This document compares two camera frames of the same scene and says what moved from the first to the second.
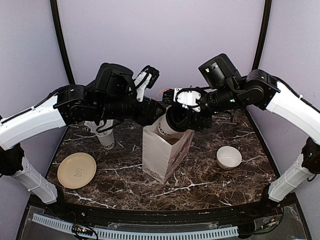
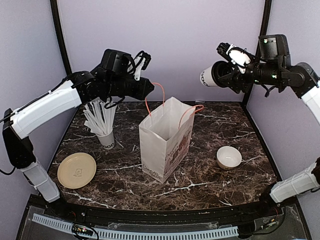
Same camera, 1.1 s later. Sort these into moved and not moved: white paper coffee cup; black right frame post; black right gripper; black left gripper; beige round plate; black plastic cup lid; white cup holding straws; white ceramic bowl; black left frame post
Moved: black right gripper; white paper coffee cup; black left gripper; black plastic cup lid
Not moved: black left frame post; black right frame post; white cup holding straws; beige round plate; white ceramic bowl
